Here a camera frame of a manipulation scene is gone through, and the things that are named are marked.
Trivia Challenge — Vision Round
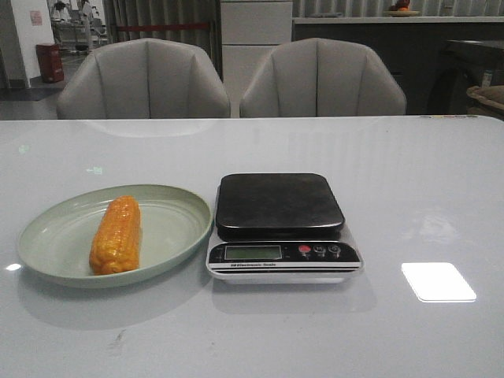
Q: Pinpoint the orange corn cob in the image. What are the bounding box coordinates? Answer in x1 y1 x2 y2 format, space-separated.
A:
89 195 141 275

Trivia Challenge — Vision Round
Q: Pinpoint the black silver kitchen scale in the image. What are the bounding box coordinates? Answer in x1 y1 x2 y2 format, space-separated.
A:
206 172 364 284

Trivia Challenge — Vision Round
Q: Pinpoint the right grey upholstered chair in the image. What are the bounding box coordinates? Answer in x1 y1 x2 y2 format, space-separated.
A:
239 38 406 118

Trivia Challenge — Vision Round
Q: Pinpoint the grey upholstered chair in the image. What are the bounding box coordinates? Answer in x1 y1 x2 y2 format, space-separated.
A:
239 38 406 118
56 38 231 120

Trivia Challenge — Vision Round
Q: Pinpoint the left grey upholstered chair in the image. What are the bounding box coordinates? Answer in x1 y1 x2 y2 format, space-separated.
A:
56 38 231 120

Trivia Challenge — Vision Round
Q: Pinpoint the white drawer cabinet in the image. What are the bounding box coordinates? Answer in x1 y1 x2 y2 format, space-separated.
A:
220 1 293 117

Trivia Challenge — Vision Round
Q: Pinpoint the red barrier belt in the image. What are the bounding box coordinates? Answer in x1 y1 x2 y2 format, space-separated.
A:
116 22 211 32

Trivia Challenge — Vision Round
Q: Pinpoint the light green round plate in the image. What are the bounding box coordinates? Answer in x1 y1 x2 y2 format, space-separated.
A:
17 184 213 288

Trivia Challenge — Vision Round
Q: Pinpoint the dark counter sideboard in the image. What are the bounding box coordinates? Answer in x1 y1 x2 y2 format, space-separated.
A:
293 17 503 114

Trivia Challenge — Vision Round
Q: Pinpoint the fruit bowl on counter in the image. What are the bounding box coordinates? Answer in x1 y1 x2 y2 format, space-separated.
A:
384 0 420 17

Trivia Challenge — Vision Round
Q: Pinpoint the dark side table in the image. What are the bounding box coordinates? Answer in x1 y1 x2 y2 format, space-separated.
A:
427 40 503 114

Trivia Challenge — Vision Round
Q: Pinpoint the red trash bin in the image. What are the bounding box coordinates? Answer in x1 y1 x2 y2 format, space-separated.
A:
35 43 65 83

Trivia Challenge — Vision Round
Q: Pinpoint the beige cushion pet bed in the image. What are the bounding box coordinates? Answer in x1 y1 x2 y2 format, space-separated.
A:
466 85 504 120

